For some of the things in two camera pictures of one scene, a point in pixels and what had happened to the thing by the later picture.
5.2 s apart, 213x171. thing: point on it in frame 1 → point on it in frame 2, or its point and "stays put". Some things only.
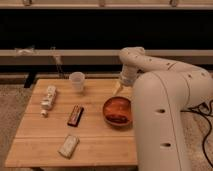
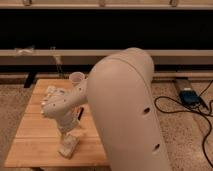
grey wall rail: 199,57 stays put
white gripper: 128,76 → 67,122
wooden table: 76,123 stays put
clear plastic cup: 77,81 stays put
